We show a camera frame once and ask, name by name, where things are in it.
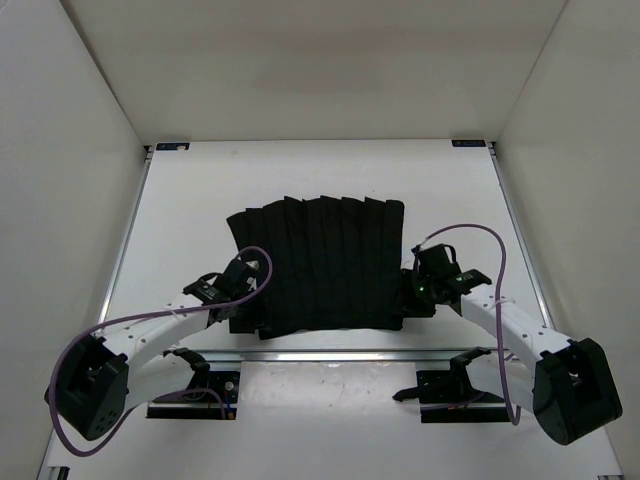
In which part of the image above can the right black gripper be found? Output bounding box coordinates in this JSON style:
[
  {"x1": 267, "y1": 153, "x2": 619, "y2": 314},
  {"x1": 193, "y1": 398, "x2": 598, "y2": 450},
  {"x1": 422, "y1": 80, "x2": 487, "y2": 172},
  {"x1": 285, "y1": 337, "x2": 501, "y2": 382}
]
[{"x1": 388, "y1": 269, "x2": 438, "y2": 318}]

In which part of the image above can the black pleated skirt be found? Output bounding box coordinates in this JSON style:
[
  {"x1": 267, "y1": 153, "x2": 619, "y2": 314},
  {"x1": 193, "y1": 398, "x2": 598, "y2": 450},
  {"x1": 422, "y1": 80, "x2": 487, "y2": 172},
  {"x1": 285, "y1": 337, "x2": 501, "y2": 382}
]
[{"x1": 227, "y1": 196, "x2": 405, "y2": 340}]

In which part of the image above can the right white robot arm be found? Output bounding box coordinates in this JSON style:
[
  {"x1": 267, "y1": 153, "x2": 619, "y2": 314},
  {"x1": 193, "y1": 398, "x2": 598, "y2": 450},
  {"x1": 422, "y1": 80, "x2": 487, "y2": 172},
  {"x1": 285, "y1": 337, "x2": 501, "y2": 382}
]
[{"x1": 393, "y1": 244, "x2": 623, "y2": 445}]

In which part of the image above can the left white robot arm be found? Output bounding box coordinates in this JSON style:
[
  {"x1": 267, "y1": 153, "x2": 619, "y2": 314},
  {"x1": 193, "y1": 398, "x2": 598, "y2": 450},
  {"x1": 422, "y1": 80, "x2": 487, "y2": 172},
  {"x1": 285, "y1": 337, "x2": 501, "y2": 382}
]
[{"x1": 45, "y1": 246, "x2": 273, "y2": 456}]

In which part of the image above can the right blue corner label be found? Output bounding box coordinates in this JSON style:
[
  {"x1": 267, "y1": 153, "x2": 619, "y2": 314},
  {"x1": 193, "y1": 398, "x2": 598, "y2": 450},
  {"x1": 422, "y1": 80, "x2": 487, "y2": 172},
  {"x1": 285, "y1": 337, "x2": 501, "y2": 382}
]
[{"x1": 451, "y1": 139, "x2": 486, "y2": 148}]

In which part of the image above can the blue corner label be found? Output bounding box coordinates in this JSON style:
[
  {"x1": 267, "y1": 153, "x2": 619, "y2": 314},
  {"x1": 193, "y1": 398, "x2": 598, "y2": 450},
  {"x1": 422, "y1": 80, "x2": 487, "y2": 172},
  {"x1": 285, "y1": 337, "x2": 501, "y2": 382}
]
[
  {"x1": 155, "y1": 142, "x2": 190, "y2": 151},
  {"x1": 451, "y1": 139, "x2": 486, "y2": 148}
]

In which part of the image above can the left blue corner label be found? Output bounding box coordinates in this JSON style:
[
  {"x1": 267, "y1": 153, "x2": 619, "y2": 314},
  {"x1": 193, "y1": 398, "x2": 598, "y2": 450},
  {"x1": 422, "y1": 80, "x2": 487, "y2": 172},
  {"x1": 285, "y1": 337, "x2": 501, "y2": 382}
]
[{"x1": 155, "y1": 142, "x2": 190, "y2": 151}]

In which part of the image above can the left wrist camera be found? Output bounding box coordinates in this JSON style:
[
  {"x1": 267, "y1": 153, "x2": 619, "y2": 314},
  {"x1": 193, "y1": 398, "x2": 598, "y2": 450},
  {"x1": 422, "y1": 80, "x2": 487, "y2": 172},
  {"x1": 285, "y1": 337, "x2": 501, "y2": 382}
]
[{"x1": 229, "y1": 258, "x2": 260, "y2": 289}]

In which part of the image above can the aluminium front rail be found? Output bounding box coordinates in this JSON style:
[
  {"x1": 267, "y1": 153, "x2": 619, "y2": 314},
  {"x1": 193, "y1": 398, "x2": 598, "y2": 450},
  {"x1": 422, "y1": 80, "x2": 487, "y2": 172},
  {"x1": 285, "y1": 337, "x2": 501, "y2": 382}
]
[{"x1": 199, "y1": 349, "x2": 566, "y2": 364}]

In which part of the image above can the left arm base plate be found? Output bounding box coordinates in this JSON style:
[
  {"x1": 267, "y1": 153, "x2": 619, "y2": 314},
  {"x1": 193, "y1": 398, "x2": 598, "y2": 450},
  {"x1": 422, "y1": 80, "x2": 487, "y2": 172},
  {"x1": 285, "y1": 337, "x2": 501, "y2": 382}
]
[{"x1": 146, "y1": 348, "x2": 241, "y2": 421}]

